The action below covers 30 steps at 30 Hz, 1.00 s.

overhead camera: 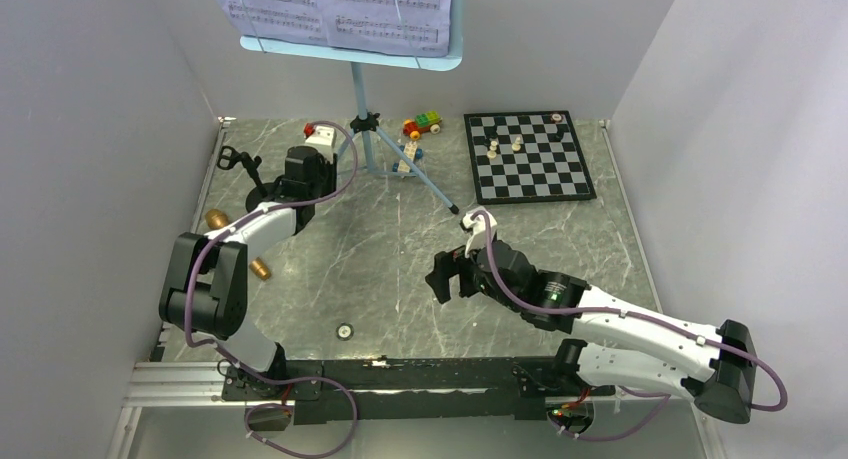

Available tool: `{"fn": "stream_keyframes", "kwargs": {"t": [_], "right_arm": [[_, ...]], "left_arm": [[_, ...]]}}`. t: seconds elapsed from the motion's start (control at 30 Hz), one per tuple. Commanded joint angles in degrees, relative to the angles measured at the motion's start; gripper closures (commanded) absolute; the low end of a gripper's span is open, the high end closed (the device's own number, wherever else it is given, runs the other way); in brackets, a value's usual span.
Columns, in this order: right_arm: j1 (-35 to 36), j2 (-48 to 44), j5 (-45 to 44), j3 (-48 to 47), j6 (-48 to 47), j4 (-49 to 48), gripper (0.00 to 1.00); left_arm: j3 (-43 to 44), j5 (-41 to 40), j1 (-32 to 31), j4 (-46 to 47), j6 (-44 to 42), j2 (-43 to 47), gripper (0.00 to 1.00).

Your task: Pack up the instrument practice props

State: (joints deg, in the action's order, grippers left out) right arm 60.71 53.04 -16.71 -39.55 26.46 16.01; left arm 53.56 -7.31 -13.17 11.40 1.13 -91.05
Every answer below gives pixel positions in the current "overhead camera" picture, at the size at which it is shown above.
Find black microphone stand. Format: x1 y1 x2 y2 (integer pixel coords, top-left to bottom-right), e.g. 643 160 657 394
215 145 280 216

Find gold microphone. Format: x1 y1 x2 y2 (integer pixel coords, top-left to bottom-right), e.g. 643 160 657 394
204 209 272 281

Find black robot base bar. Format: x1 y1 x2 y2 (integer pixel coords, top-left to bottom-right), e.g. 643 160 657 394
216 356 614 425

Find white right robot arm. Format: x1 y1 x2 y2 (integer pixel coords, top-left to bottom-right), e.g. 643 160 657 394
425 241 756 424

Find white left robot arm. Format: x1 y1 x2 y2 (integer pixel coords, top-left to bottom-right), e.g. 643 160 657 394
158 145 337 399

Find light blue music stand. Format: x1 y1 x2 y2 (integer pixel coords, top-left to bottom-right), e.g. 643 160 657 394
240 0 464 214

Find white chess piece left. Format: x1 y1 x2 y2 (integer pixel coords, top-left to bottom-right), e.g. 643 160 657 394
486 140 499 160

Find small round table insert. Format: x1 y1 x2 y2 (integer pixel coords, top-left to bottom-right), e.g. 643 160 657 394
336 323 354 341

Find black white chessboard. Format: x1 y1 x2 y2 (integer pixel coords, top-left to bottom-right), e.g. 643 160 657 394
463 110 597 205

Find colourful toy brick car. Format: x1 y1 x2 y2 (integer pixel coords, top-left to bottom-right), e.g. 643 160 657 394
402 111 442 141

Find sheet music pages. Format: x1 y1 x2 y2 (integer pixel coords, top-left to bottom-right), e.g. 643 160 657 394
216 0 453 57

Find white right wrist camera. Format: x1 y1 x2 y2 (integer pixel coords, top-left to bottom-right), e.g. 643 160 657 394
460 206 498 258

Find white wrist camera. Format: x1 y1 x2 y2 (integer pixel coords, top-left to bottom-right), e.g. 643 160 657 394
460 206 498 258
303 123 336 162

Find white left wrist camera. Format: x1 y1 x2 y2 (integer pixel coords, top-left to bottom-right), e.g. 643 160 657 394
303 123 336 162

